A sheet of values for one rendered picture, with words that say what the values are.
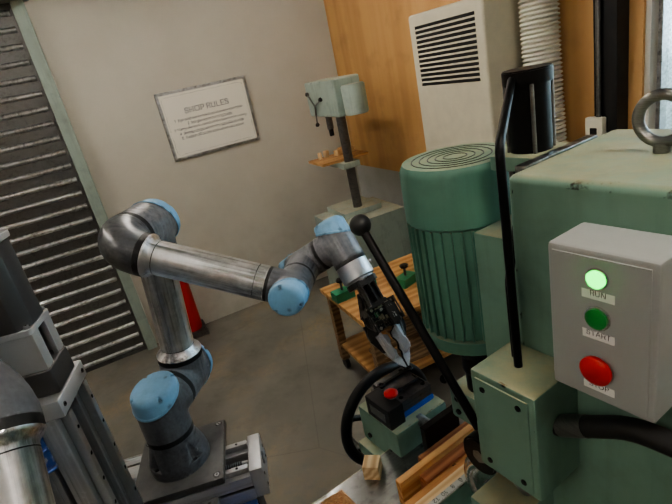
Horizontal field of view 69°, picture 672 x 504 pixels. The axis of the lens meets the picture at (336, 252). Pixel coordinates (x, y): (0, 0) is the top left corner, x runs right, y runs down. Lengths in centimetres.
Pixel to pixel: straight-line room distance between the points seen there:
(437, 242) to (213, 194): 310
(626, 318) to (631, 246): 6
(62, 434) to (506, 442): 72
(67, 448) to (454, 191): 77
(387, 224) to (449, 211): 253
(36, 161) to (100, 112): 49
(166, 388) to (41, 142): 254
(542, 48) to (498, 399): 180
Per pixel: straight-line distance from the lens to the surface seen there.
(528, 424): 61
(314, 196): 401
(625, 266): 47
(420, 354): 263
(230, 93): 374
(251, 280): 101
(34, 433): 70
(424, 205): 73
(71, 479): 106
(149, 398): 127
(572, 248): 49
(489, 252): 70
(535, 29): 226
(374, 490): 106
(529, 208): 58
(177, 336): 132
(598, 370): 52
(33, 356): 96
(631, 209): 52
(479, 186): 71
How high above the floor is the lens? 168
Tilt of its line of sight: 21 degrees down
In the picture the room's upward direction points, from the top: 12 degrees counter-clockwise
